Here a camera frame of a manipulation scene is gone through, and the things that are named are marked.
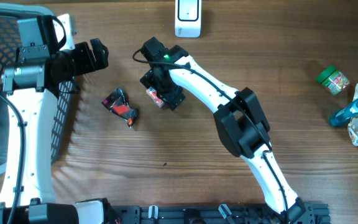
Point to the white barcode scanner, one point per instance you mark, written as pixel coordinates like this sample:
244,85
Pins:
188,18

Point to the red white snack packet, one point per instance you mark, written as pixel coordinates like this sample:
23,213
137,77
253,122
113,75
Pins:
153,94

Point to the blue mouthwash bottle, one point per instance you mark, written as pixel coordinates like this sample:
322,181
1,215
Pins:
344,115

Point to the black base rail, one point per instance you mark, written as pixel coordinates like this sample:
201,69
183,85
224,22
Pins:
246,214

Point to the red black snack packet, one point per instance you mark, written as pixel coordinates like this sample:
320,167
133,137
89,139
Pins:
117,103

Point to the green lidded jar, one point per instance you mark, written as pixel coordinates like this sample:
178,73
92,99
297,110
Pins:
333,80

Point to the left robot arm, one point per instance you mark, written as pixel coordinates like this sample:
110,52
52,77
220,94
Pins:
31,88

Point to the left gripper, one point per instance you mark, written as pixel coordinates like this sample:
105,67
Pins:
88,63

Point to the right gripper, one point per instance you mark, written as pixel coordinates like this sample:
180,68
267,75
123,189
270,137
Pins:
172,98

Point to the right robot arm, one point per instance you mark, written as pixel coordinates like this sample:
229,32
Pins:
241,124

